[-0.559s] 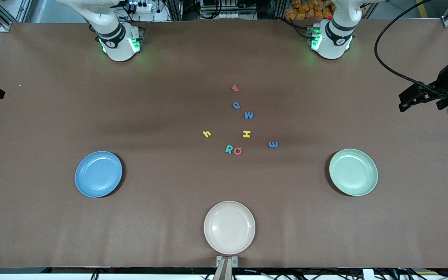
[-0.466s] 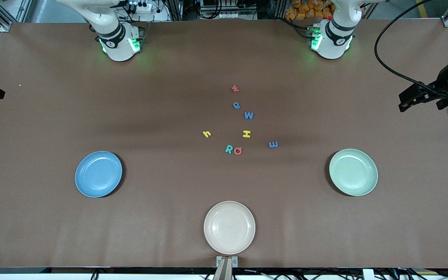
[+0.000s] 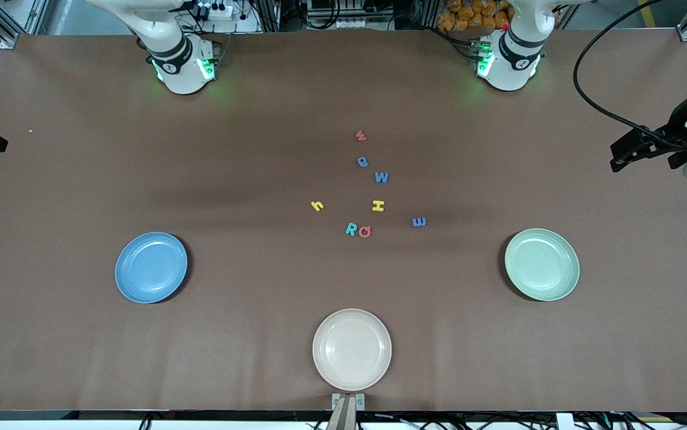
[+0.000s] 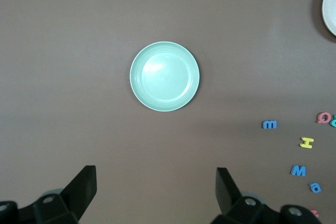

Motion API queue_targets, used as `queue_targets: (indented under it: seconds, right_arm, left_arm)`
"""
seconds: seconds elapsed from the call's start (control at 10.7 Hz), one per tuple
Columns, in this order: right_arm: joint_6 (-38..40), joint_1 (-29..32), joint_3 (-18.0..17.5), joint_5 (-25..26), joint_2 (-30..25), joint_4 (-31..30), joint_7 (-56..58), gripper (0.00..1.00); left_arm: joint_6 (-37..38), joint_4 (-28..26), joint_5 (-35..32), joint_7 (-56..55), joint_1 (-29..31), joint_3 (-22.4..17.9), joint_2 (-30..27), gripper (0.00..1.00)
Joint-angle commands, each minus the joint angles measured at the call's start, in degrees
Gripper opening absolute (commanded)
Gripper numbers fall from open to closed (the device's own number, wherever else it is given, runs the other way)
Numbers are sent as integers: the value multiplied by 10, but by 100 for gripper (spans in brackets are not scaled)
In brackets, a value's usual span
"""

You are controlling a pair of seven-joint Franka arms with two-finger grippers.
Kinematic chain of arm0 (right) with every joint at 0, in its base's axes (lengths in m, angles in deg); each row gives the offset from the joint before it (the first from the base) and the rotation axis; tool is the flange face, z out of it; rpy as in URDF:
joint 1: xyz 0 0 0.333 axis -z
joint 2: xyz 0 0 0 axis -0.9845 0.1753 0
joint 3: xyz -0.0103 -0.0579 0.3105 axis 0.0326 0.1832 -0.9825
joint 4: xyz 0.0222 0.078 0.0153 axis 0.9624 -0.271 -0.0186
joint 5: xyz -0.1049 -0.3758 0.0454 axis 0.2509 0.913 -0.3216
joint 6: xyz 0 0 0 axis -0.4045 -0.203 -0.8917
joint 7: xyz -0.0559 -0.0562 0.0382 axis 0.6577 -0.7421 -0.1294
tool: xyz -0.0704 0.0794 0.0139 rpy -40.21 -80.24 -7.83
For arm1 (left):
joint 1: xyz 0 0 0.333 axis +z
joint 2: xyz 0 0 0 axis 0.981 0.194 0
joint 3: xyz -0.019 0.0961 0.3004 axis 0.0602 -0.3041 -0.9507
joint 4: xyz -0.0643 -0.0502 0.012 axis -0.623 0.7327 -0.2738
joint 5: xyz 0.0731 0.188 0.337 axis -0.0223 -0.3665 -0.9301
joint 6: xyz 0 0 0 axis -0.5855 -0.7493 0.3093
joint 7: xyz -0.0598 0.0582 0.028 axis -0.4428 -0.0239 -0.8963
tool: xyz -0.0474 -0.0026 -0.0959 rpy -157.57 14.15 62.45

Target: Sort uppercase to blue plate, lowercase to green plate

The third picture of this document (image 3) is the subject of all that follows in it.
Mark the blue plate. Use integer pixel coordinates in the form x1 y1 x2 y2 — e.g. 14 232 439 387
115 232 189 304

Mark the brown table cover sheet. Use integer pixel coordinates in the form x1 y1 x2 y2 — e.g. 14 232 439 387
0 29 687 414

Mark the orange snack bag pile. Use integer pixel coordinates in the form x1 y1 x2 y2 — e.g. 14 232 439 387
437 0 514 32

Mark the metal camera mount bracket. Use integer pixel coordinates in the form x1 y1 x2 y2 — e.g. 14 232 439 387
326 393 365 430

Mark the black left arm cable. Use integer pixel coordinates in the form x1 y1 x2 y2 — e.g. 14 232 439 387
572 0 687 147

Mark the green plate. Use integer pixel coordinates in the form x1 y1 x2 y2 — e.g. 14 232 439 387
504 228 581 302

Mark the beige plate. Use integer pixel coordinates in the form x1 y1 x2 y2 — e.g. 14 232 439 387
312 308 393 392

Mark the white power strip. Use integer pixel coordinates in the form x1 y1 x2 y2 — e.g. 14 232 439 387
191 0 236 22

